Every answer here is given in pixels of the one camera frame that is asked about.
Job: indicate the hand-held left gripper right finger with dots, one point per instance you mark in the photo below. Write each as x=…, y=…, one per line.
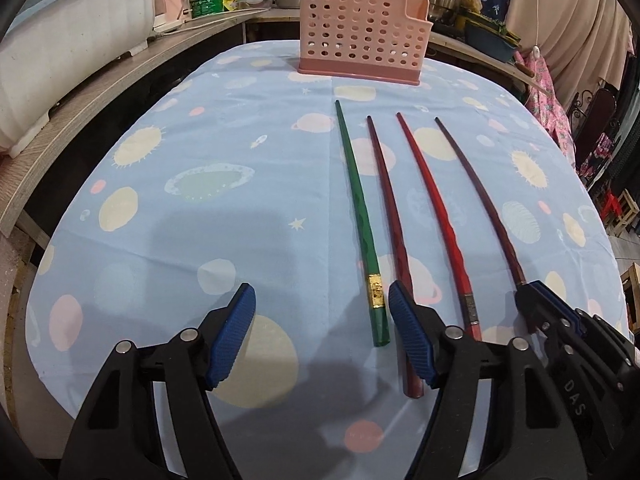
x=412, y=335

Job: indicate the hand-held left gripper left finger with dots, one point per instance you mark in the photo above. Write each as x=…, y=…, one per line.
x=232, y=335

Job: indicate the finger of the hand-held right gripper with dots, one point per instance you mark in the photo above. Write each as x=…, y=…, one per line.
x=555, y=300
x=532, y=310

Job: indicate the dark brown chopstick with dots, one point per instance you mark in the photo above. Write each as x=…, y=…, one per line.
x=492, y=210

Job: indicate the bright red chopstick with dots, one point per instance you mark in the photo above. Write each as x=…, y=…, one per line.
x=437, y=210

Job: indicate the green chopstick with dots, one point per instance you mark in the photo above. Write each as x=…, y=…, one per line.
x=357, y=210

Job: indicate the dark red chopstick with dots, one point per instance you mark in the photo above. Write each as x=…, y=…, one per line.
x=387, y=200

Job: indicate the pink perforated utensil basket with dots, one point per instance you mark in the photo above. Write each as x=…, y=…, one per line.
x=360, y=35

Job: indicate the blue planet-print tablecloth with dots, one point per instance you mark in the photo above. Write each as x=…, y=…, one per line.
x=200, y=235

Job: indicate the dark metal chair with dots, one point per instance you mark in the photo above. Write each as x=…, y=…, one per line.
x=595, y=125

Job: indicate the pink floral cloth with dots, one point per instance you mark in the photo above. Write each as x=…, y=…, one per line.
x=547, y=105

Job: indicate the grey wooden side counter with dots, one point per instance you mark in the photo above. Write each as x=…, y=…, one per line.
x=115, y=105

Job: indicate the teal plastic basin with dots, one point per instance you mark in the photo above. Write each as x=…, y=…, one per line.
x=492, y=42

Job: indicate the beige curtain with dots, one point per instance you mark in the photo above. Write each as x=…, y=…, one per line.
x=565, y=15

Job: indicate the white dish drainer blue rim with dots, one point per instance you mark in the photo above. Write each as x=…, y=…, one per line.
x=65, y=50

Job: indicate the clear food container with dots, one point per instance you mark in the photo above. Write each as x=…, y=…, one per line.
x=257, y=2

